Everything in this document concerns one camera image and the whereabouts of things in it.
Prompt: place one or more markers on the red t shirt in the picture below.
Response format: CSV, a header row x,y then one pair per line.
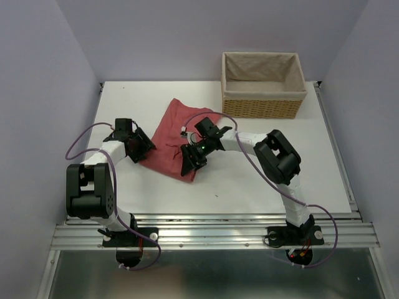
x,y
167,158

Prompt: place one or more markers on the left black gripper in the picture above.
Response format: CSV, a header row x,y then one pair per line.
x,y
146,145

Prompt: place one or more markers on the aluminium mounting rail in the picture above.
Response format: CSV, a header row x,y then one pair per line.
x,y
217,231

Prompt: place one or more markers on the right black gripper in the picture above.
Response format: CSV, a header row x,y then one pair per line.
x,y
189,164

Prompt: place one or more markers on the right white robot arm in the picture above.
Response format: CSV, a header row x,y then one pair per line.
x,y
278,163

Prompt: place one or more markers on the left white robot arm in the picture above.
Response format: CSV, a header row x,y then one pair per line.
x,y
91,188

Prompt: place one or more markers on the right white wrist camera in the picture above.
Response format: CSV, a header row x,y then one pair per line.
x,y
189,135

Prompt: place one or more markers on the wicker basket with liner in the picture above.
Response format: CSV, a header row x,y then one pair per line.
x,y
262,84

